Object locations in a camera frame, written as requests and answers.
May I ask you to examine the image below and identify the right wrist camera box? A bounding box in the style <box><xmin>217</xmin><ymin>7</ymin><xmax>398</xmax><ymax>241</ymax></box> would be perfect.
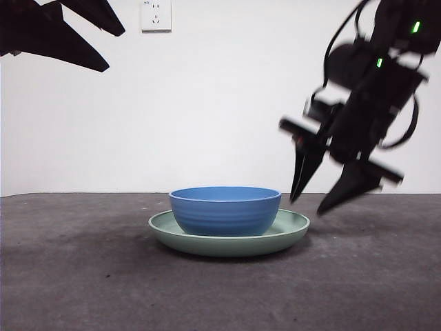
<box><xmin>305</xmin><ymin>98</ymin><xmax>345</xmax><ymax>122</ymax></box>

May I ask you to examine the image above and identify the blue ribbed bowl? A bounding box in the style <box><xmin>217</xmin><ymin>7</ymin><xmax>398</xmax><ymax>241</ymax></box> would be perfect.
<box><xmin>168</xmin><ymin>186</ymin><xmax>282</xmax><ymax>237</ymax></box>

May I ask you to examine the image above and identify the black cable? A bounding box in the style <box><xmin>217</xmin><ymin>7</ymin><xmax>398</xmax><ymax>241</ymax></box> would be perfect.
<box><xmin>380</xmin><ymin>92</ymin><xmax>421</xmax><ymax>150</ymax></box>
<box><xmin>322</xmin><ymin>0</ymin><xmax>368</xmax><ymax>91</ymax></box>

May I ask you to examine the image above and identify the green round plate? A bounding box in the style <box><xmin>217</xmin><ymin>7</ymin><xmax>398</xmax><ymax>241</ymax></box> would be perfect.
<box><xmin>147</xmin><ymin>208</ymin><xmax>311</xmax><ymax>258</ymax></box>

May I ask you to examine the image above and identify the white wall socket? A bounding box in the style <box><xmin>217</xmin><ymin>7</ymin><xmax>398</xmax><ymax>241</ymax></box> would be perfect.
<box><xmin>141</xmin><ymin>0</ymin><xmax>172</xmax><ymax>34</ymax></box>

